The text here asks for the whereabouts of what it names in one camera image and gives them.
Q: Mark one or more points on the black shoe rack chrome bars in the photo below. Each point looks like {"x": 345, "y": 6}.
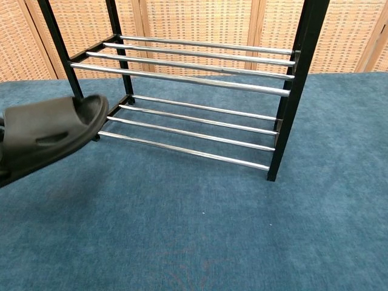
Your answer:
{"x": 298, "y": 91}

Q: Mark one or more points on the blue carpet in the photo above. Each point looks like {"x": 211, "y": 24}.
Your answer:
{"x": 182, "y": 227}

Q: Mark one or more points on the black rubber slipper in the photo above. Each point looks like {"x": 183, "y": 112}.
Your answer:
{"x": 45, "y": 130}

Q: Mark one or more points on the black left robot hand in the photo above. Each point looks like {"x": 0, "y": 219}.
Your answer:
{"x": 1, "y": 127}

